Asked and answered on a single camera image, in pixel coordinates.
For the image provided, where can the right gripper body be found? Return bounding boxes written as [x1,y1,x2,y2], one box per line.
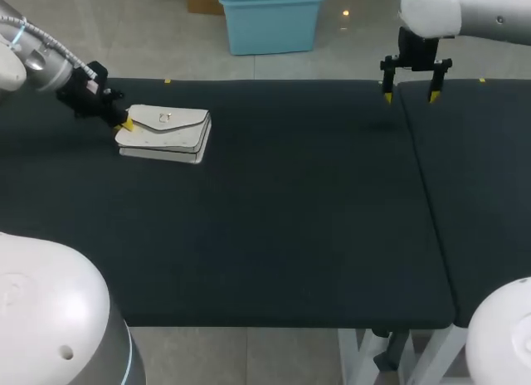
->
[380,26,453,74]

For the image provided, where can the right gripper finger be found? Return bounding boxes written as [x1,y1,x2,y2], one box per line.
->
[381,67,396,106]
[426,70,447,105]

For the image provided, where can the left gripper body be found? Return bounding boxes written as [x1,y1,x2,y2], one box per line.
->
[56,61,125,126]

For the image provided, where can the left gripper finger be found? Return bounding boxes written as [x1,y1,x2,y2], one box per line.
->
[108,106,136,133]

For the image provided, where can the white flap handbag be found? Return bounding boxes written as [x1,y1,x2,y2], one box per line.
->
[114,104,212,166]

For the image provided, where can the blue plastic bin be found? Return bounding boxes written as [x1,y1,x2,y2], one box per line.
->
[214,0,328,56]

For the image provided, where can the cardboard box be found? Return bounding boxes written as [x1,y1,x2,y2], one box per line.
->
[186,0,225,16]

